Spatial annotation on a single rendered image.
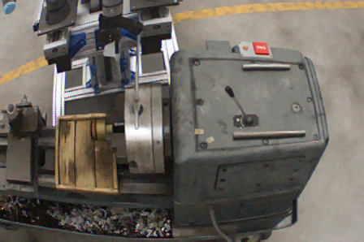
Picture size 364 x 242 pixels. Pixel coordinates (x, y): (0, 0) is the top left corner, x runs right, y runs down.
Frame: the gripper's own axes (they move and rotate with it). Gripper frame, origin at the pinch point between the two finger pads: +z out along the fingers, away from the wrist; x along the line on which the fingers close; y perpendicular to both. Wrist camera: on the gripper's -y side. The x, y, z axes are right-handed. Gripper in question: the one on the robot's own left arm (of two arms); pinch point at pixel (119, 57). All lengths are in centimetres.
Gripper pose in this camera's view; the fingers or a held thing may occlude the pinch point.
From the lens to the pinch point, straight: 173.4
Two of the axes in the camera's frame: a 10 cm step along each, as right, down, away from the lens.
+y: -10.0, 0.4, -0.3
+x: 0.5, 6.6, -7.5
